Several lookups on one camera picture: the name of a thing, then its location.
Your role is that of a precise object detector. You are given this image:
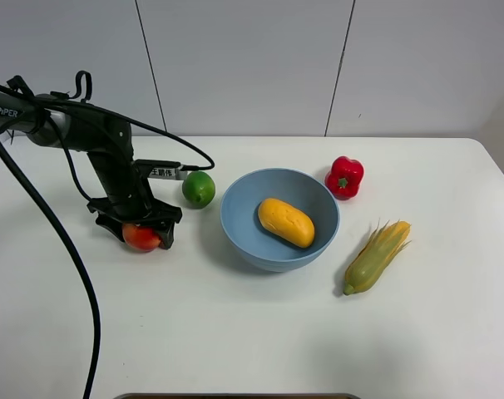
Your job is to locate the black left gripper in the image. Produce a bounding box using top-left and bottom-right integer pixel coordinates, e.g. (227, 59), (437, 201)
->
(63, 109), (182, 249)

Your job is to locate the red apple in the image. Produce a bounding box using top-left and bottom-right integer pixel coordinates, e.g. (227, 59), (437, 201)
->
(122, 224), (161, 252)

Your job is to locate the green lime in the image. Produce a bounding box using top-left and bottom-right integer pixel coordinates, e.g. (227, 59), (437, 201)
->
(181, 171), (215, 209)

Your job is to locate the yellow mango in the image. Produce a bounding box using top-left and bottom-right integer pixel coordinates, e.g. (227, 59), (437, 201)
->
(258, 198), (315, 249)

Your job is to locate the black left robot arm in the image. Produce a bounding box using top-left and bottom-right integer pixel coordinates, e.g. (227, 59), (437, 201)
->
(0, 92), (187, 249)

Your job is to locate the blue plastic bowl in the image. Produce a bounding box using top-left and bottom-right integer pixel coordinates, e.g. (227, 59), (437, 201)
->
(220, 168), (340, 272)

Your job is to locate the red bell pepper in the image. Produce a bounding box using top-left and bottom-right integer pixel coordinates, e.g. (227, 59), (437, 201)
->
(324, 156), (364, 200)

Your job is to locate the corn cob with husk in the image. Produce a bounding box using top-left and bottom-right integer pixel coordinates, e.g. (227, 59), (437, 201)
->
(343, 220), (411, 296)

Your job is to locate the black wrist camera with label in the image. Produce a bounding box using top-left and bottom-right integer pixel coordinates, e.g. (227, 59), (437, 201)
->
(134, 160), (189, 180)

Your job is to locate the black thick cable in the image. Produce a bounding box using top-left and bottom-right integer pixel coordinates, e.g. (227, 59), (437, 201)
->
(0, 123), (102, 399)

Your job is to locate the black thin cable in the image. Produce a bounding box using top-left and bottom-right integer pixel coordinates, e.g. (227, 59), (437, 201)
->
(0, 70), (216, 200)

